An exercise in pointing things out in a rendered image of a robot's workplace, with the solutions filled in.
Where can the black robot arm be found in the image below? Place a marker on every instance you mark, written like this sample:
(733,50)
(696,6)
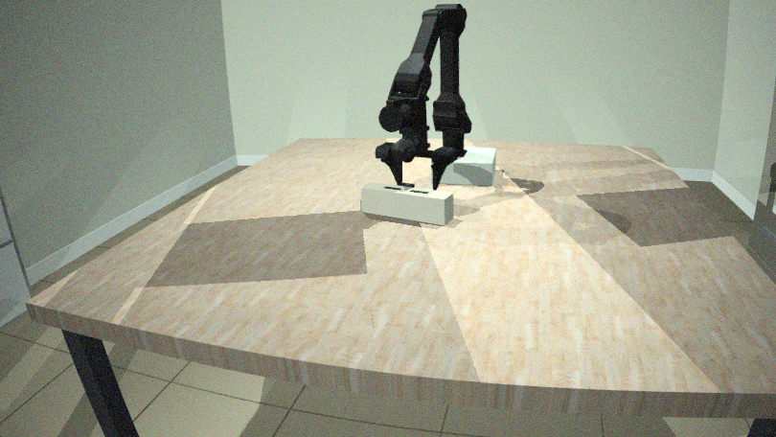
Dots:
(413,81)

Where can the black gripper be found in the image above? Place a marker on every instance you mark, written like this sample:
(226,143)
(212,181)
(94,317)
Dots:
(441,156)

